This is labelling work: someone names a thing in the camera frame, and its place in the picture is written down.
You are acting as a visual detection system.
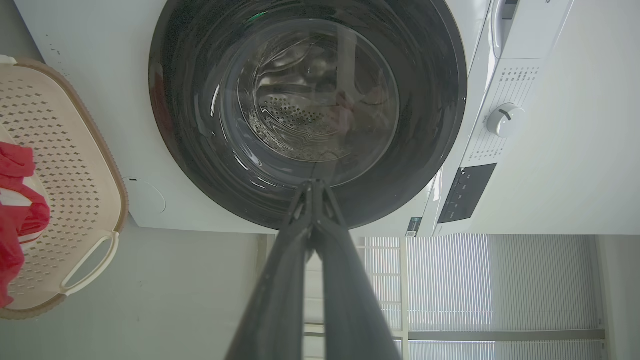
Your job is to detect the round white filter cover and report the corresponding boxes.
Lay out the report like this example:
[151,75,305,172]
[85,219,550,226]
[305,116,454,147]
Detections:
[122,177,167,216]

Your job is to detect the white window blinds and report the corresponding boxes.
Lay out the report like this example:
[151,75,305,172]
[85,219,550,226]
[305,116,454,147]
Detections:
[364,234,607,360]

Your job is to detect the beige perforated laundry basket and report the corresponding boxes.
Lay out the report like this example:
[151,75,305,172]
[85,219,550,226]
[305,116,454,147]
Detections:
[0,55,130,321]

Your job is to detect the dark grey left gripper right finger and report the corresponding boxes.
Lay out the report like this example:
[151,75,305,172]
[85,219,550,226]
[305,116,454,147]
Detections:
[313,180,402,360]

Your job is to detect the white round program knob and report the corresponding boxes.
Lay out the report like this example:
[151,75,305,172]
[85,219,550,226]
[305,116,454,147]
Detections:
[486,103,526,138]

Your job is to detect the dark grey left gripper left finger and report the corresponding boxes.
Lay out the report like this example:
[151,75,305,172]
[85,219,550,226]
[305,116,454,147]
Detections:
[225,181,316,360]

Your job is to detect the round black glass washer door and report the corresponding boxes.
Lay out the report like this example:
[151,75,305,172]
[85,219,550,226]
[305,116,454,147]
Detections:
[148,0,468,231]

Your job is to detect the white detergent drawer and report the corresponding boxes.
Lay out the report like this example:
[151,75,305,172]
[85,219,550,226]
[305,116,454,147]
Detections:
[490,0,576,61]

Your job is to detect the black washer display panel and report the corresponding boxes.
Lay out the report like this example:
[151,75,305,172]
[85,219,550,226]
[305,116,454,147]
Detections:
[438,163,498,224]

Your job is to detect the red garment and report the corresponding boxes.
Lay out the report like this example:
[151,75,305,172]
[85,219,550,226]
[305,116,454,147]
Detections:
[0,141,51,309]

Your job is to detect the white front-load washing machine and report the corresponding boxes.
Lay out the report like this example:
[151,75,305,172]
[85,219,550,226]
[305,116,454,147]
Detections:
[12,0,576,239]

